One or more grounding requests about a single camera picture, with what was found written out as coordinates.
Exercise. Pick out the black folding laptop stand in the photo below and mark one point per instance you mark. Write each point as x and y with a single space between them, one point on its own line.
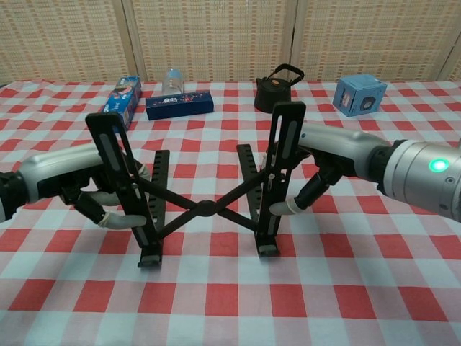
207 208

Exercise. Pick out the woven bamboo folding screen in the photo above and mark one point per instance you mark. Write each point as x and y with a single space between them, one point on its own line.
216 36

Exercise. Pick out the red white checkered tablecloth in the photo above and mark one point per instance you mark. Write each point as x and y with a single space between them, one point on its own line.
230 295

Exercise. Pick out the clear plastic water bottle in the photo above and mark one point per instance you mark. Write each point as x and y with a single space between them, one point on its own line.
173 83

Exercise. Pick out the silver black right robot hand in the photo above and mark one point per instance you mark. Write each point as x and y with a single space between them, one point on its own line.
342 147

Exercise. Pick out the dark blue long box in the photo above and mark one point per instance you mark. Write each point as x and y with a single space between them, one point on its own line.
178 106

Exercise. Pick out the light blue cube box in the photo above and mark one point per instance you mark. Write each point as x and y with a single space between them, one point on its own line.
358 95

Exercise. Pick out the blue Oreo cookie box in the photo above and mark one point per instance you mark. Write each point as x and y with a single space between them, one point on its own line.
124 93

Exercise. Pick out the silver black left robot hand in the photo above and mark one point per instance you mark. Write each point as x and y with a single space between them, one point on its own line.
61 169

